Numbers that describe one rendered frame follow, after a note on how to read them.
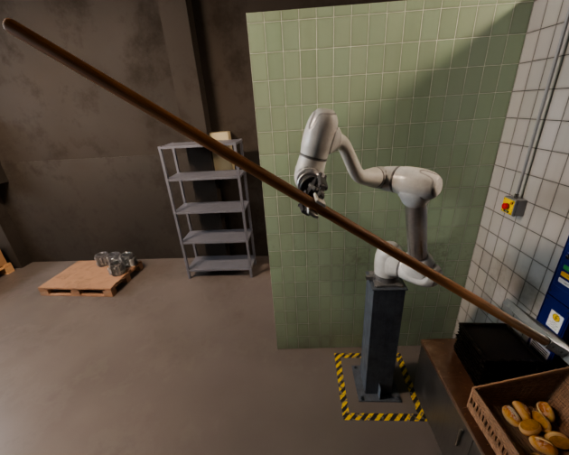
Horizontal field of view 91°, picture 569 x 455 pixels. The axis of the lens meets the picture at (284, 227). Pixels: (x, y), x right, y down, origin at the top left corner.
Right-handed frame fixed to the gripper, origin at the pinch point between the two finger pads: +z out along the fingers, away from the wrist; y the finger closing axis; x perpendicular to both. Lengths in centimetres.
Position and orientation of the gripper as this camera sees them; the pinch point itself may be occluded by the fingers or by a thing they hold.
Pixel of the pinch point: (315, 205)
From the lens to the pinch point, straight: 76.1
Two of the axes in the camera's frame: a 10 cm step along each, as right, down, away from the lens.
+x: -8.6, -4.7, -2.0
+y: -5.1, 7.8, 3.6
